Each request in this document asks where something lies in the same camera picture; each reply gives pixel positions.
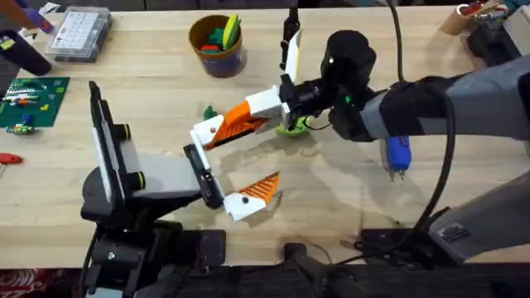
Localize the brown tub with toys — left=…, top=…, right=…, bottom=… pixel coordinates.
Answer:
left=188, top=13, right=248, bottom=79

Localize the green board with blocks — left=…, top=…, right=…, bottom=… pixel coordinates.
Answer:
left=0, top=76, right=71, bottom=135

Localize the thick black cable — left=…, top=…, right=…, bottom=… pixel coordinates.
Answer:
left=337, top=93, right=457, bottom=266

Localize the right wrist upright black plate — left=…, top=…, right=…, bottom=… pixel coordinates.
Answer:
left=279, top=7, right=304, bottom=84

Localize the green disc with holes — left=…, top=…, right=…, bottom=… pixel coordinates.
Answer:
left=276, top=117, right=311, bottom=139

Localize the red handled tool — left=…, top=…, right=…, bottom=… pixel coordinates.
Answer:
left=0, top=152, right=24, bottom=166

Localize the wrist upright black plate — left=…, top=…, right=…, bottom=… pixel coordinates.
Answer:
left=279, top=7, right=304, bottom=84
left=88, top=79, right=126, bottom=206

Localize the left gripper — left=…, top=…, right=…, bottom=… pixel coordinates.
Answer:
left=80, top=114, right=284, bottom=233

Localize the left wrist upright black plate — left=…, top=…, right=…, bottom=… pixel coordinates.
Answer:
left=88, top=79, right=126, bottom=206

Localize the orange ribbed wedge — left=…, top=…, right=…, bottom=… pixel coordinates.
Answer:
left=204, top=116, right=270, bottom=151

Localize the clear plastic parts box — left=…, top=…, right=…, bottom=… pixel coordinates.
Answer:
left=44, top=5, right=113, bottom=65

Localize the thin black cable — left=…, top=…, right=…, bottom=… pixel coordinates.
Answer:
left=387, top=0, right=406, bottom=82

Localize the cardboard roll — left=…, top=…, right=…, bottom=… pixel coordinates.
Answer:
left=439, top=2, right=478, bottom=36

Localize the black rail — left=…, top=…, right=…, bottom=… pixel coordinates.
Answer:
left=136, top=242, right=530, bottom=298

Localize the black cylinder object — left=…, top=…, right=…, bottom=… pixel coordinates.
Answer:
left=0, top=29, right=54, bottom=78

